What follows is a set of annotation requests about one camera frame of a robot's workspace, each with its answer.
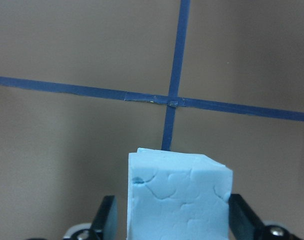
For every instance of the light blue block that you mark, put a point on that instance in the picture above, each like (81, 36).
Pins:
(177, 196)

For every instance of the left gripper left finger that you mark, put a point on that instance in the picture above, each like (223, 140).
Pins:
(103, 226)

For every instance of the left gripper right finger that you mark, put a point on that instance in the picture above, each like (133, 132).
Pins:
(246, 225)

